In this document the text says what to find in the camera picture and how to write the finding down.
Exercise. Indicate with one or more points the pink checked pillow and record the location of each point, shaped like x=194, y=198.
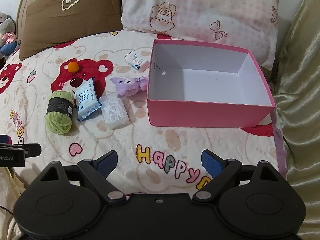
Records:
x=200, y=10

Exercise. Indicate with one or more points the green yarn ball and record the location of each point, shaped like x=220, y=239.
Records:
x=58, y=123

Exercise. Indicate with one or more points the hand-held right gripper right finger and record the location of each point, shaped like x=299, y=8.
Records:
x=212, y=161

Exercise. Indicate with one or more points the cream cloth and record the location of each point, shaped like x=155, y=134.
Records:
x=10, y=192

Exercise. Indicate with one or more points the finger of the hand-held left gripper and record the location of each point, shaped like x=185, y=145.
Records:
x=32, y=150
x=5, y=139

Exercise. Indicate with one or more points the purple plush toy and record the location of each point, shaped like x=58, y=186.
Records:
x=127, y=87

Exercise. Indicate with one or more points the blue wet wipes pack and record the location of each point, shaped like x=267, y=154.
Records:
x=86, y=100

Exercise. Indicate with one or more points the grey plush toy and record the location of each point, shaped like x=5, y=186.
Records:
x=6, y=26

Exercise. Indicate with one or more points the clear floss pick box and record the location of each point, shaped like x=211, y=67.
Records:
x=115, y=112

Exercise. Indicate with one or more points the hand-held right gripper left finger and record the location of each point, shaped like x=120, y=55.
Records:
x=108, y=164

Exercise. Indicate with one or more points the brown pillow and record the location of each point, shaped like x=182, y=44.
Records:
x=70, y=22

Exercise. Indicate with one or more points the small orange ball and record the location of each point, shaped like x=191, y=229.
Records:
x=72, y=66

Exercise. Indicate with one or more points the small white tissue pack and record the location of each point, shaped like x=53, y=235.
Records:
x=136, y=60

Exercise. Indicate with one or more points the golden satin cloth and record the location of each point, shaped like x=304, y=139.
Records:
x=300, y=105

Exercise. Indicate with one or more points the pink cardboard box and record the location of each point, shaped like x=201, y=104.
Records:
x=212, y=115

